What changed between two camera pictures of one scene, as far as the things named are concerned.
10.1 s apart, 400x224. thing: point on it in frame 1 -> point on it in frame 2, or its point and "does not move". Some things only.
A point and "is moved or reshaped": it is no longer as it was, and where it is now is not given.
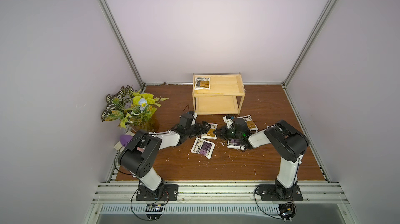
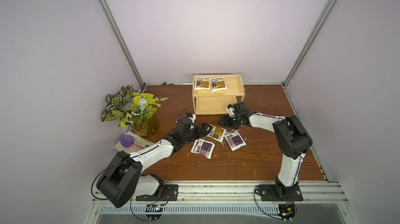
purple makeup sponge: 124,138 does not move
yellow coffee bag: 252,126 is moved or reshaped
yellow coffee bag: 202,83 does not move
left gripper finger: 205,124 does not move
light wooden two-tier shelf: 225,97 does not move
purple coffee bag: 235,144 does not move
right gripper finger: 219,133 -> 225,122
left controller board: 153,208 does not move
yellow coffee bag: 210,134 -> 217,84
